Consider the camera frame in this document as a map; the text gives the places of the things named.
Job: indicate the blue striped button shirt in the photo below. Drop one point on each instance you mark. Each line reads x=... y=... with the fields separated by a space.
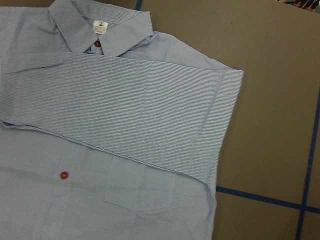
x=109 y=130

